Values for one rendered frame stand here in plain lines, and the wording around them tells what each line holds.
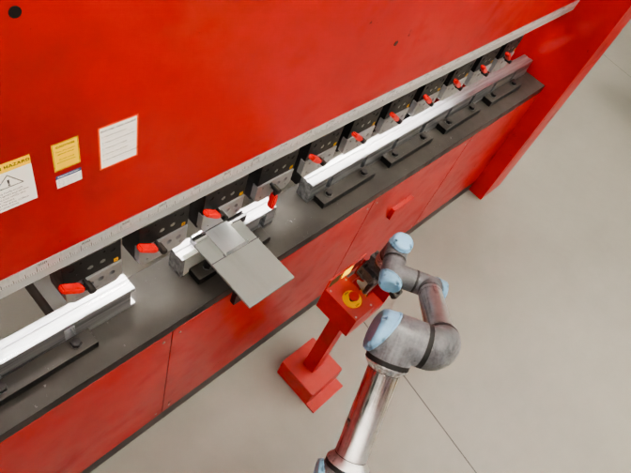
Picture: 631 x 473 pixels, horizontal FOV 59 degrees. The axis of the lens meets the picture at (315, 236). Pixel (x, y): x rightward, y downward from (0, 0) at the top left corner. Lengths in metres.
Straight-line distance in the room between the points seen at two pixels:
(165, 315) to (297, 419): 1.07
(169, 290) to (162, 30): 0.94
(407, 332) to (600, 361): 2.28
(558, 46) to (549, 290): 1.39
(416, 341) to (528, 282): 2.22
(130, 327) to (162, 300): 0.12
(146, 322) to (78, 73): 0.91
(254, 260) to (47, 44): 0.98
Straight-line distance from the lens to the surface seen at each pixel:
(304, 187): 2.03
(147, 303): 1.75
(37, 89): 0.98
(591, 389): 3.44
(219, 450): 2.51
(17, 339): 1.62
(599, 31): 3.19
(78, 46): 0.97
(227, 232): 1.76
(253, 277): 1.68
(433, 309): 1.62
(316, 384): 2.55
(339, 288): 2.00
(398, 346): 1.40
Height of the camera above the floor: 2.40
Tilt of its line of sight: 51 degrees down
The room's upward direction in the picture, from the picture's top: 24 degrees clockwise
